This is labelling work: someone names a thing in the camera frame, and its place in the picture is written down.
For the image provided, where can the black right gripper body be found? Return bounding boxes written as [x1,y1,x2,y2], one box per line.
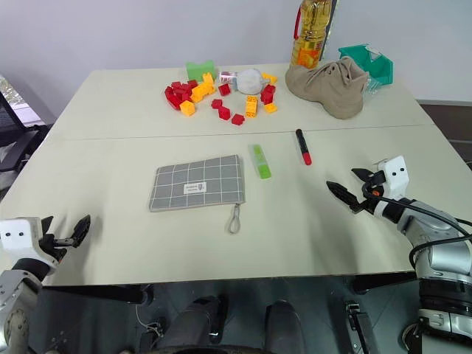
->
[358,170,387,218]

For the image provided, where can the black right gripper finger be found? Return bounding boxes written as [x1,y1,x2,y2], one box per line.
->
[350,167,378,183]
[325,180,361,215]

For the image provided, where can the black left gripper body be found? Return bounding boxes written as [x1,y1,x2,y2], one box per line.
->
[38,232,74,267]

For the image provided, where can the grey checked pencil pouch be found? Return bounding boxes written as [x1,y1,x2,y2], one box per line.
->
[148,153,246,235]

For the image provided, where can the black and red marker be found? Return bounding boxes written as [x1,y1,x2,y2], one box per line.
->
[295,128,313,166]

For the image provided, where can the clear plastic wrapper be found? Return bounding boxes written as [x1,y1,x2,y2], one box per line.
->
[362,75,383,98]

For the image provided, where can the green translucent highlighter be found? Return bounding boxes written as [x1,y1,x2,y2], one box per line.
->
[249,143,272,180]

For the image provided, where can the beige suede boot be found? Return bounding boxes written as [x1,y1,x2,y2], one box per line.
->
[285,56,370,120]

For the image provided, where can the teal plastic storage bin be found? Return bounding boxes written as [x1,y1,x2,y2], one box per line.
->
[338,43,394,89]

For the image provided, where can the red toy brick stack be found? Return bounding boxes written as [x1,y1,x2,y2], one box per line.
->
[260,84,277,105]

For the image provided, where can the yellow printed toy brick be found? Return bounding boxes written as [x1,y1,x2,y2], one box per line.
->
[244,95,259,119]

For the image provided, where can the dark rounded robot leg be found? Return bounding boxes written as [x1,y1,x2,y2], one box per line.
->
[162,294,229,351]
[264,299,306,354]

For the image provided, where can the yellow cooking oil bottle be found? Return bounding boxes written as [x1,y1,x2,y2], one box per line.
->
[288,0,332,69]

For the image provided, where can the long yellow toy brick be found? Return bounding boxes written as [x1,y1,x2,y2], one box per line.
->
[190,83,217,103]

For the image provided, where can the green foam block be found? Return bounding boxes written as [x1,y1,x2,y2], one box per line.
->
[185,60,217,83]

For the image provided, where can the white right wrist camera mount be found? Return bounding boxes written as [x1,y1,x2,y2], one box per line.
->
[378,156,411,201]

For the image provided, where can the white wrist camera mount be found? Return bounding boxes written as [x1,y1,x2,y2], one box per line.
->
[0,217,60,276]
[378,156,411,201]

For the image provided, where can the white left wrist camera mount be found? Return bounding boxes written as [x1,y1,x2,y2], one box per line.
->
[0,217,60,276]

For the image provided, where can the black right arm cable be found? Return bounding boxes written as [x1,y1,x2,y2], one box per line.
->
[361,187,472,268]

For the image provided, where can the black table frame bar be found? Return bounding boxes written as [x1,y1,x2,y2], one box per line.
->
[41,282,155,306]
[350,271,418,295]

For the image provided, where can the black clamp bracket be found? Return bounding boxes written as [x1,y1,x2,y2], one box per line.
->
[343,301,374,354]

